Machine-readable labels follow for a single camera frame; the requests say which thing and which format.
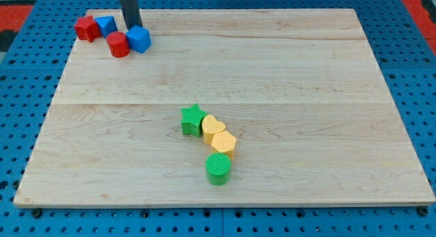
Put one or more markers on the blue cube block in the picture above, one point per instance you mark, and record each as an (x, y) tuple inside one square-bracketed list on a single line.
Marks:
[(139, 39)]

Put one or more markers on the yellow heart block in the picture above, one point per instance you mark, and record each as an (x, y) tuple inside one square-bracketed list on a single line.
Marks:
[(211, 126)]

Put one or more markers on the green star block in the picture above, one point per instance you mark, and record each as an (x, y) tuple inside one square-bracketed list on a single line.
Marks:
[(191, 120)]

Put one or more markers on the red star block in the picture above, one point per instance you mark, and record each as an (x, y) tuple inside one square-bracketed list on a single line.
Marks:
[(87, 28)]

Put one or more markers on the yellow hexagon block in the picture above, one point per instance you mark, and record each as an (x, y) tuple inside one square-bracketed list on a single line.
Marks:
[(224, 142)]

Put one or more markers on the green cylinder block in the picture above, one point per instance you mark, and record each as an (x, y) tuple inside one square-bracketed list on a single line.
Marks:
[(218, 168)]

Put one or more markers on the light wooden board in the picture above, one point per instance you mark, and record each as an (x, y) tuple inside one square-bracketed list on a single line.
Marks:
[(301, 90)]

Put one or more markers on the red cylinder block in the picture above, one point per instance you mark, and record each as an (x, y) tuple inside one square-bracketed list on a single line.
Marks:
[(118, 44)]

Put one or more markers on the blue triangular block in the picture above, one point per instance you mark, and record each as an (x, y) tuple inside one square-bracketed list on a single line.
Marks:
[(106, 24)]

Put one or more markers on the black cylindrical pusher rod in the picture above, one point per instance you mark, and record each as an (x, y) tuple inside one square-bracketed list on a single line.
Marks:
[(131, 13)]

